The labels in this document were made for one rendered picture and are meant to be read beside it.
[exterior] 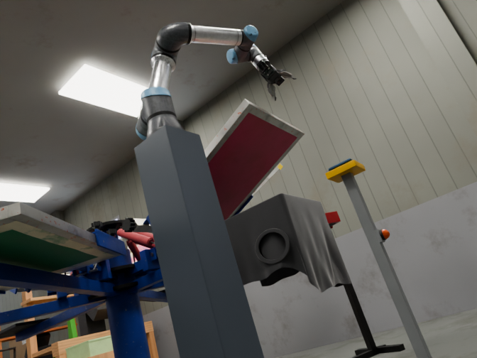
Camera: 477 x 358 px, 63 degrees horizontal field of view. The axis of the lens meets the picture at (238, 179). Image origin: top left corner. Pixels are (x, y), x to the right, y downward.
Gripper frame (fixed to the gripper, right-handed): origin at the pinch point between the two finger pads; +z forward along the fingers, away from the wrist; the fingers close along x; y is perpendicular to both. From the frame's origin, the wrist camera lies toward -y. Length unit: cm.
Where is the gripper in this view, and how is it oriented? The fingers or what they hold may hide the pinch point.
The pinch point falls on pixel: (286, 90)
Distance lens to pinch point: 201.4
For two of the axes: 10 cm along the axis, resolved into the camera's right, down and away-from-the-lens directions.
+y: -5.6, -1.3, -8.2
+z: 5.0, 7.3, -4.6
